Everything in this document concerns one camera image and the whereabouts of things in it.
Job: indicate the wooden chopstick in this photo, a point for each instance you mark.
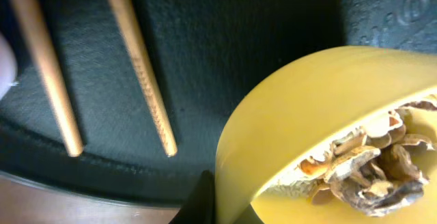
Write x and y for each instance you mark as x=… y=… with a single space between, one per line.
x=130 y=30
x=33 y=27

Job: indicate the round black serving tray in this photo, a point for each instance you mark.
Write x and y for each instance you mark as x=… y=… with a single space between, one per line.
x=207 y=55

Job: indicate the yellow plastic bowl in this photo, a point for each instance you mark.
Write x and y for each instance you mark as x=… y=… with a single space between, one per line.
x=294 y=111

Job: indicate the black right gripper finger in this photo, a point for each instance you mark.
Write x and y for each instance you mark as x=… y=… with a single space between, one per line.
x=200 y=205

